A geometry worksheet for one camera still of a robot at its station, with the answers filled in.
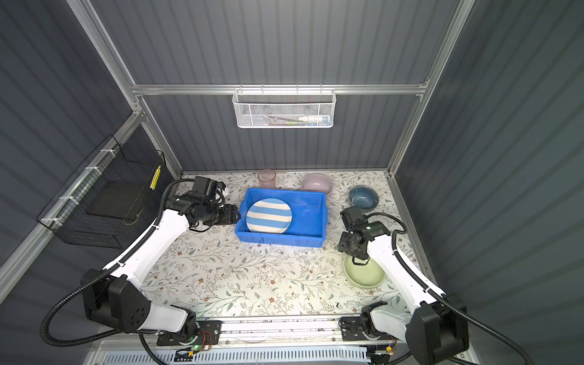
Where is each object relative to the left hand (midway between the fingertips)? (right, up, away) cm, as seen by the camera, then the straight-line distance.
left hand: (233, 216), depth 82 cm
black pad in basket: (-36, +6, -9) cm, 38 cm away
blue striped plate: (+13, -2, +16) cm, 20 cm away
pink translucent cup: (+10, +15, +20) cm, 27 cm away
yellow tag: (-29, +14, +1) cm, 32 cm away
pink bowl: (+33, +14, +30) cm, 47 cm away
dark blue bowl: (+55, +6, +24) cm, 61 cm away
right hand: (+43, -12, 0) cm, 45 cm away
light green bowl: (+48, -22, 0) cm, 53 cm away
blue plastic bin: (+33, -1, +21) cm, 39 cm away
